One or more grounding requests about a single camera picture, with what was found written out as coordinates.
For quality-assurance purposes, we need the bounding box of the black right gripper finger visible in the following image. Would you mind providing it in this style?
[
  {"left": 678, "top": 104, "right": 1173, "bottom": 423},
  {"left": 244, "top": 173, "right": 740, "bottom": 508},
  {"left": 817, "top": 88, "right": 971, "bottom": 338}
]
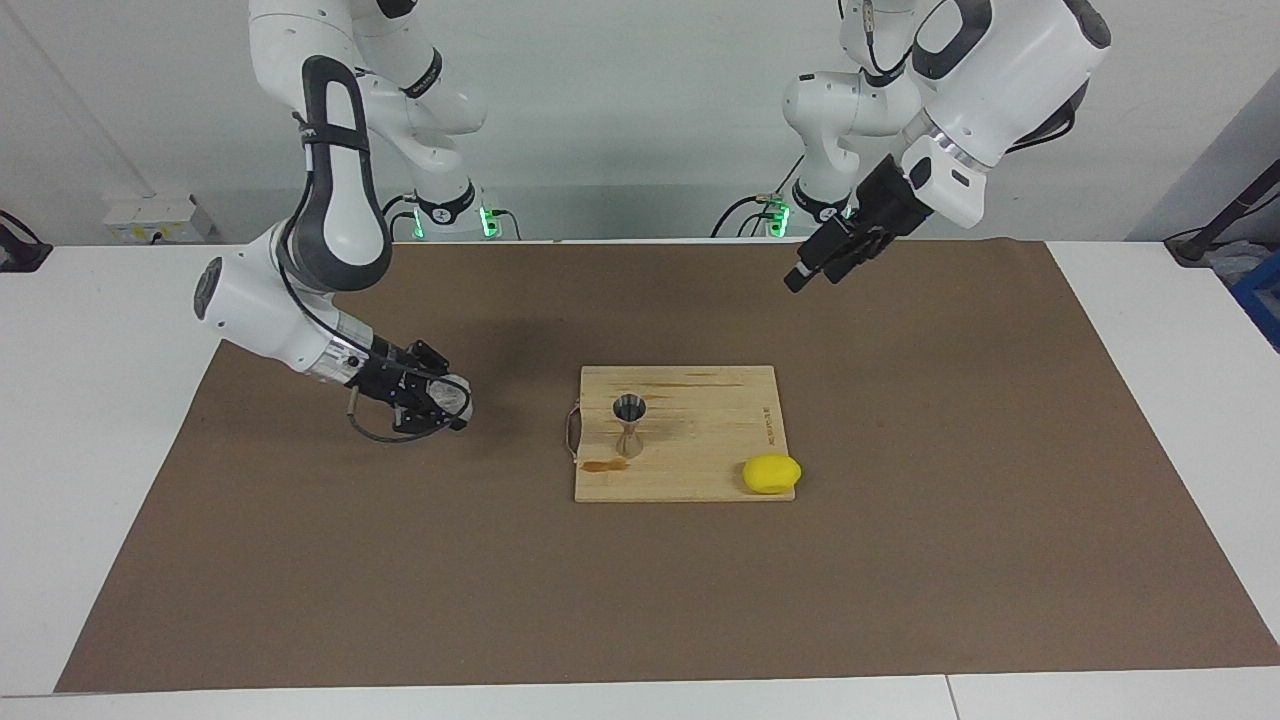
[
  {"left": 392, "top": 394, "right": 469, "bottom": 435},
  {"left": 404, "top": 339, "right": 457, "bottom": 382}
]

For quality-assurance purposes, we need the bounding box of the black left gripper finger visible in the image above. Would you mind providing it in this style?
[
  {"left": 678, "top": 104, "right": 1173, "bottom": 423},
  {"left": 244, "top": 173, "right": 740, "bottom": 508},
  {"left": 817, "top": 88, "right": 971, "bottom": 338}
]
[
  {"left": 783, "top": 227, "right": 857, "bottom": 294},
  {"left": 820, "top": 232, "right": 887, "bottom": 287}
]

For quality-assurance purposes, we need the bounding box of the clear plastic cup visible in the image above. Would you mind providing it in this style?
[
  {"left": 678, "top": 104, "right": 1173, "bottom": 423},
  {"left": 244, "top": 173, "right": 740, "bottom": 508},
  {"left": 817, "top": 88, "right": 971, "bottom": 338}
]
[{"left": 428, "top": 374, "right": 474, "bottom": 426}]

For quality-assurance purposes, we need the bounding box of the steel double jigger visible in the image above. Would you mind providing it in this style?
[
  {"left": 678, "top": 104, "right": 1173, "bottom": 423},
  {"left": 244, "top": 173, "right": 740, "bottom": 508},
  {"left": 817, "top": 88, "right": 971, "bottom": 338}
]
[{"left": 611, "top": 394, "right": 649, "bottom": 459}]

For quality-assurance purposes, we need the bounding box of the yellow lemon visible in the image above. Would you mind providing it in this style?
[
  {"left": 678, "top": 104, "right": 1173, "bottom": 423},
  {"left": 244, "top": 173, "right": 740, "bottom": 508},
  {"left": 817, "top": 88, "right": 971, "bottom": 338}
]
[{"left": 742, "top": 453, "right": 802, "bottom": 497}]

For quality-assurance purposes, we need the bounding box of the wooden cutting board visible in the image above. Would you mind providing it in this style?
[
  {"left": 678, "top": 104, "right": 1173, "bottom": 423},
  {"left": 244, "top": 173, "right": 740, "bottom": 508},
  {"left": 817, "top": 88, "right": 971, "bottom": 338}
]
[{"left": 563, "top": 365, "right": 798, "bottom": 504}]

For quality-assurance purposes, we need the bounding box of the brown table mat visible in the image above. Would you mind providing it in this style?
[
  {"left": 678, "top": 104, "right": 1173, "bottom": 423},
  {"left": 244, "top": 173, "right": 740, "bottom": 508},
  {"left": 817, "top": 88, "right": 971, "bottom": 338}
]
[{"left": 55, "top": 238, "right": 1280, "bottom": 694}]

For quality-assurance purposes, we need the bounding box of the white power strip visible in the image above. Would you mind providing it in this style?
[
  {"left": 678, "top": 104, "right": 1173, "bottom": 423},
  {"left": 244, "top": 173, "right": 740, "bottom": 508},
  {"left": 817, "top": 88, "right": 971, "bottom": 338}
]
[{"left": 103, "top": 195, "right": 217, "bottom": 244}]

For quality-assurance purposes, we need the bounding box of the black stand pole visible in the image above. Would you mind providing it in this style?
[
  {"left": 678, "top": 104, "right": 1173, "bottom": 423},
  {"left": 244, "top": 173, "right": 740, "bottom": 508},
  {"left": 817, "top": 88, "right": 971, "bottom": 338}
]
[{"left": 1165, "top": 158, "right": 1280, "bottom": 267}]

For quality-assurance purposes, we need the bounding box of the clear plastic bag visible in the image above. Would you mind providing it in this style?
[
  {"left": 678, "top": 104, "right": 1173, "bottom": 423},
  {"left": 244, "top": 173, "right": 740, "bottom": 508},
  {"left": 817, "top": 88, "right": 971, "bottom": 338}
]
[{"left": 1205, "top": 240, "right": 1263, "bottom": 291}]

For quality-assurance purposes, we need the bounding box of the blue crate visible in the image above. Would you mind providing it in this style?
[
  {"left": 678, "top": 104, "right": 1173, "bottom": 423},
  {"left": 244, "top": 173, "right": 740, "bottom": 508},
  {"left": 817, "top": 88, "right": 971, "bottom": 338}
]
[{"left": 1228, "top": 250, "right": 1280, "bottom": 353}]

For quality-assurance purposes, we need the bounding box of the black clamp base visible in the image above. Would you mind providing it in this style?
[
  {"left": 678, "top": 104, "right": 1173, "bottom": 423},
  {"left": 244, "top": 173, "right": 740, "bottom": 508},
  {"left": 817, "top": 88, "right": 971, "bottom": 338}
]
[{"left": 0, "top": 208, "right": 53, "bottom": 273}]

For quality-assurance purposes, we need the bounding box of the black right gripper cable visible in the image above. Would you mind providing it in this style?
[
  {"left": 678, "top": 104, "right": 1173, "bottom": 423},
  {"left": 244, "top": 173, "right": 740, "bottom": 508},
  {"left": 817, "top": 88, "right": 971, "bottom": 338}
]
[{"left": 278, "top": 110, "right": 446, "bottom": 445}]

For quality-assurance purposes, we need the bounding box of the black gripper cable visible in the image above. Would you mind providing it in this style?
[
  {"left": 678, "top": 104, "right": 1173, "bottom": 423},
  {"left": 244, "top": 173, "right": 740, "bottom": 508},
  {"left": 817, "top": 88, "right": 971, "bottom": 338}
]
[
  {"left": 855, "top": 0, "right": 901, "bottom": 81},
  {"left": 278, "top": 110, "right": 446, "bottom": 445}
]

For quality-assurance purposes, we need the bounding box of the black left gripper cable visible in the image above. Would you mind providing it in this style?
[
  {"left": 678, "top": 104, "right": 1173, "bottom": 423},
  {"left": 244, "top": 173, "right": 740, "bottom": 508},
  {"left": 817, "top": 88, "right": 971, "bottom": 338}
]
[{"left": 855, "top": 0, "right": 901, "bottom": 81}]

